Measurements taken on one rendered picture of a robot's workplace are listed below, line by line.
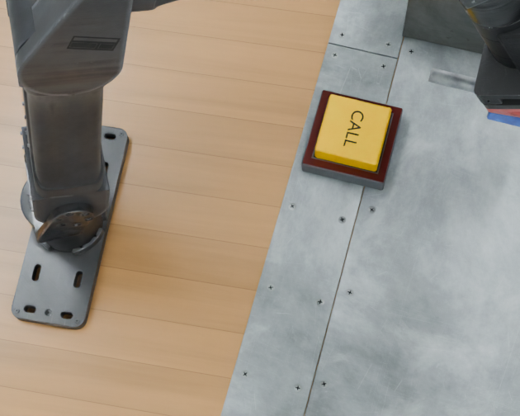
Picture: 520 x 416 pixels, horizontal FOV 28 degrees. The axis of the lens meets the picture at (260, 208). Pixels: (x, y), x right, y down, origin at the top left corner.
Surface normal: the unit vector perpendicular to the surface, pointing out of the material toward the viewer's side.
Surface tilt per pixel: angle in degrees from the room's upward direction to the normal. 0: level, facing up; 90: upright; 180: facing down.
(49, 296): 0
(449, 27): 90
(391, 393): 0
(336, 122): 0
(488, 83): 29
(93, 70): 90
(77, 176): 78
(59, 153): 89
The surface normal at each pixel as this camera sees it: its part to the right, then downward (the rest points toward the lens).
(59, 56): 0.21, 0.92
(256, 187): -0.04, -0.33
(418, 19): -0.27, 0.91
